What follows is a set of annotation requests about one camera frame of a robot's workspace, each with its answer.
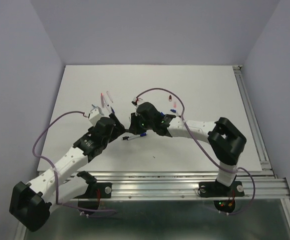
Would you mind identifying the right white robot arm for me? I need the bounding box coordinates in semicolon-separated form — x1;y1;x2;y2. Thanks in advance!
128;102;247;195

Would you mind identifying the aluminium right rail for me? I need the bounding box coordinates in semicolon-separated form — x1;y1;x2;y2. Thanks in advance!
233;65;276;178

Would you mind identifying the aluminium front rail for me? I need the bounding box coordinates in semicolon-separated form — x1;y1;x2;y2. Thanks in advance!
24;171;290;201

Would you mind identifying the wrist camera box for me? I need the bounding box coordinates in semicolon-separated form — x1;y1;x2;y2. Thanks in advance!
131;97;143;108
88;105;104;126

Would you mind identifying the aluminium rail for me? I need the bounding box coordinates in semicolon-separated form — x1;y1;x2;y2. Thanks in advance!
24;171;290;201
233;65;276;178

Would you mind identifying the white marker black cap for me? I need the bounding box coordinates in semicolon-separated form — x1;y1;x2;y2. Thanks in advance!
121;133;147;141

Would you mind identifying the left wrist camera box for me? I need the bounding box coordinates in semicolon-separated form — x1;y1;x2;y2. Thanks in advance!
88;105;104;126

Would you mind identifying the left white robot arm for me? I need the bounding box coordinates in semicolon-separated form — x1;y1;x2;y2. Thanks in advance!
9;113;126;232

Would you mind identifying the pink highlighter pen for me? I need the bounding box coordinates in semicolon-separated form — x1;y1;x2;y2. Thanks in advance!
100;93;105;108

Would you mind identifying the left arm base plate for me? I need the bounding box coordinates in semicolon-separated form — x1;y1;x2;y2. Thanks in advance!
74;182;112;199

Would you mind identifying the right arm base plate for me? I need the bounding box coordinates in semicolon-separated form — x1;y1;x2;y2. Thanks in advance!
198;181;245;198

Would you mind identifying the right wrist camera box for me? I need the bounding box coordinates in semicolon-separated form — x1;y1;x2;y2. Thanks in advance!
131;97;143;108

